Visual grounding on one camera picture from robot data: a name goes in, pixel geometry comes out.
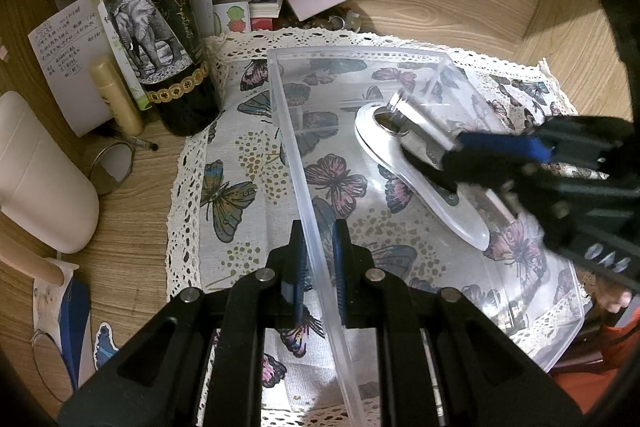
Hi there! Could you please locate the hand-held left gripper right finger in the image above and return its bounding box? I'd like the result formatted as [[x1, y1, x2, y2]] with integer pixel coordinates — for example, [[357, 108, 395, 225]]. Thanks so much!
[[332, 219, 587, 427]]

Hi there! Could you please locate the pale yellow tube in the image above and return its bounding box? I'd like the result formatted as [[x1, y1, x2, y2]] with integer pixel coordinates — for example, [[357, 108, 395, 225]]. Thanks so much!
[[89, 57, 147, 136]]

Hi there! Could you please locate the blue booklet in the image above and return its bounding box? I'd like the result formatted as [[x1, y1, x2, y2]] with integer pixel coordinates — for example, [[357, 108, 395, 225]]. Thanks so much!
[[56, 278, 94, 389]]

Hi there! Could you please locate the butterfly print lace cloth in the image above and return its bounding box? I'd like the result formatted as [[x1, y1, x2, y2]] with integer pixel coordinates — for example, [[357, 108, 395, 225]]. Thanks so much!
[[166, 28, 587, 427]]

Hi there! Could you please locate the heap of small coins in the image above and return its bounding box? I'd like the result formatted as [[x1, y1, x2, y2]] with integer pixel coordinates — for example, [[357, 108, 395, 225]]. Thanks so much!
[[279, 3, 364, 34]]

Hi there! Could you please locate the black pen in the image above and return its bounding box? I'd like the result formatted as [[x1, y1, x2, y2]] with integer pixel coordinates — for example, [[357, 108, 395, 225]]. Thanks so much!
[[106, 133, 160, 152]]

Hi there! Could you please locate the dark wine bottle elephant label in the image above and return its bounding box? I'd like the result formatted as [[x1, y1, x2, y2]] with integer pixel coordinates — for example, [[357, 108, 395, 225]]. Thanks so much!
[[94, 0, 224, 138]]

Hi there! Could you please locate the person's right hand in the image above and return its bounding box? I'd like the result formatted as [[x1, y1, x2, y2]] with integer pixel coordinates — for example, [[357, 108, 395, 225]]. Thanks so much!
[[596, 279, 634, 314]]

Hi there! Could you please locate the handwritten white note sheet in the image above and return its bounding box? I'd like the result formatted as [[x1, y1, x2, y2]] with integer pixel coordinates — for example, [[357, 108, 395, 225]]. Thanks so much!
[[27, 3, 110, 138]]

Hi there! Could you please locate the silver metal cylinder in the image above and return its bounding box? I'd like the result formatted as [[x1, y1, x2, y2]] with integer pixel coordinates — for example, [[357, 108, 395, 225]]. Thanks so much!
[[382, 88, 463, 155]]

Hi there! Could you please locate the orange cloth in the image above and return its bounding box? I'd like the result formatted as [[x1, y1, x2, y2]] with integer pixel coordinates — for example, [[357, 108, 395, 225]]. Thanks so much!
[[549, 319, 633, 390]]

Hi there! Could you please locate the thin wire ring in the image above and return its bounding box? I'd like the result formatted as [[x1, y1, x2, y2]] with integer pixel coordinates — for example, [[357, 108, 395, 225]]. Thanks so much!
[[29, 328, 68, 404]]

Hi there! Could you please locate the clear plastic box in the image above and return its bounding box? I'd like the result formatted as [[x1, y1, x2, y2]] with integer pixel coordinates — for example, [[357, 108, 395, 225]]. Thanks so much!
[[266, 46, 587, 427]]

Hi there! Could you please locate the white oval device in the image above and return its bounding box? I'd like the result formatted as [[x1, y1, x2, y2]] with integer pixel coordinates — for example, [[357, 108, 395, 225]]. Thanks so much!
[[354, 103, 492, 252]]

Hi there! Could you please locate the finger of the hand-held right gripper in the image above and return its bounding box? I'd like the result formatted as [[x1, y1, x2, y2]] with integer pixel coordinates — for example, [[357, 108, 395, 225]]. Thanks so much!
[[452, 114, 635, 175], [406, 149, 552, 220]]

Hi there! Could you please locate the small round mirror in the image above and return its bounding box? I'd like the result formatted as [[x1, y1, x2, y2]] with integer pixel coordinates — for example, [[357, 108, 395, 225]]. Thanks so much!
[[89, 142, 137, 196]]

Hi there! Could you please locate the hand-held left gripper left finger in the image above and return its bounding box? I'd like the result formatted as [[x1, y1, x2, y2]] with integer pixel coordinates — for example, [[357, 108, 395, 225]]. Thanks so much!
[[57, 219, 309, 427]]

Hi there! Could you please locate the cream cylindrical bottle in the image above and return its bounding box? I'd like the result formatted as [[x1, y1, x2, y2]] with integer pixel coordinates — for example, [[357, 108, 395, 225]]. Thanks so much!
[[0, 91, 100, 255]]

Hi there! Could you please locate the blue butterfly sticker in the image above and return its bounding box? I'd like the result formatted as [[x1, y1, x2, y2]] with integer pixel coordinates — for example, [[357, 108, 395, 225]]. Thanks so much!
[[92, 322, 121, 371]]

